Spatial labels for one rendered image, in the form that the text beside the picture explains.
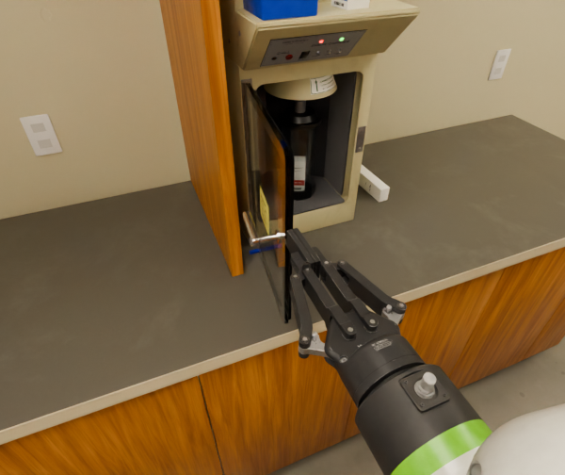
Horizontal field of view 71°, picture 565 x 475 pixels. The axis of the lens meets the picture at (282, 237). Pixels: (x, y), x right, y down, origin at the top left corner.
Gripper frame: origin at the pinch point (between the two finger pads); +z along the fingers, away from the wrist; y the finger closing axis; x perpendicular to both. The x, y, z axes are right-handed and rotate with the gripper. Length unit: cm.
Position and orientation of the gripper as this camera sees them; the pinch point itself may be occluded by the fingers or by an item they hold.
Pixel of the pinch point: (302, 253)
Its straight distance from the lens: 50.6
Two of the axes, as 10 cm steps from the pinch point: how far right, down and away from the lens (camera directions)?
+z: -3.8, -6.0, 7.1
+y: -9.2, 2.4, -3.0
